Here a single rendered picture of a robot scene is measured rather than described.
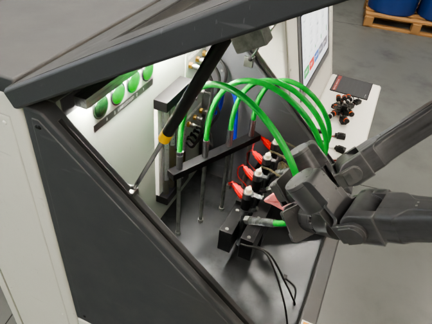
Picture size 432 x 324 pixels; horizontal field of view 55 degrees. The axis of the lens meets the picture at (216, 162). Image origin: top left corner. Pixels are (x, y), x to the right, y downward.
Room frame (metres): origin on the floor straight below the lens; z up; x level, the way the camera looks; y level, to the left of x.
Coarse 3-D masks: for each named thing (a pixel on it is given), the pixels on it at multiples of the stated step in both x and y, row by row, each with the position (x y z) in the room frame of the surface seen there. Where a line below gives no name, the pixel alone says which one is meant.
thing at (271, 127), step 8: (224, 88) 0.75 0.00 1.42; (232, 88) 0.74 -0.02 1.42; (240, 96) 0.72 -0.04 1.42; (248, 96) 0.72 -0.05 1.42; (248, 104) 0.71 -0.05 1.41; (256, 104) 0.71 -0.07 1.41; (256, 112) 0.69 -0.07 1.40; (264, 112) 0.69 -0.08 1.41; (184, 120) 0.84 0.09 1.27; (264, 120) 0.68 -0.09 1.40; (272, 128) 0.67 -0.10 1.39; (280, 136) 0.66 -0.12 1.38; (280, 144) 0.65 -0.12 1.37; (176, 152) 0.85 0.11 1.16; (288, 152) 0.64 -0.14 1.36; (288, 160) 0.63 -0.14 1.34; (296, 168) 0.62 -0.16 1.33; (280, 224) 0.62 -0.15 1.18
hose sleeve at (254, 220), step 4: (248, 220) 0.67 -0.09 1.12; (252, 220) 0.67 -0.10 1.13; (256, 220) 0.66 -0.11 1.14; (260, 220) 0.65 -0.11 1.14; (264, 220) 0.65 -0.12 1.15; (268, 220) 0.64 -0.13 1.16; (272, 220) 0.64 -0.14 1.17; (256, 224) 0.66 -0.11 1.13; (260, 224) 0.65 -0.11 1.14; (264, 224) 0.64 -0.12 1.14; (268, 224) 0.63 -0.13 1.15; (272, 224) 0.63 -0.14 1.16
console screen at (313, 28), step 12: (312, 12) 1.43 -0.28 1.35; (324, 12) 1.60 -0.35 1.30; (300, 24) 1.29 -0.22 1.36; (312, 24) 1.43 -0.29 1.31; (324, 24) 1.59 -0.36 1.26; (300, 36) 1.28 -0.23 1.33; (312, 36) 1.42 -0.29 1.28; (324, 36) 1.59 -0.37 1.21; (300, 48) 1.27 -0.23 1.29; (312, 48) 1.41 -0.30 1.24; (324, 48) 1.59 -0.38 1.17; (300, 60) 1.26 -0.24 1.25; (312, 60) 1.41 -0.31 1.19; (324, 60) 1.59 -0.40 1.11; (300, 72) 1.26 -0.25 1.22; (312, 72) 1.40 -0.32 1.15
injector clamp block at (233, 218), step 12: (276, 168) 1.04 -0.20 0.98; (264, 204) 0.87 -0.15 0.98; (228, 216) 0.81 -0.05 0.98; (252, 216) 0.82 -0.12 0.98; (264, 216) 0.82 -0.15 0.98; (228, 228) 0.76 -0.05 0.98; (252, 228) 0.77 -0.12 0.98; (264, 228) 0.84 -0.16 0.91; (228, 240) 0.75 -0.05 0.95; (240, 240) 0.74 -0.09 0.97; (252, 240) 0.73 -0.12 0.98; (228, 252) 0.75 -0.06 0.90; (240, 252) 0.73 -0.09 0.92; (252, 252) 0.73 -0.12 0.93
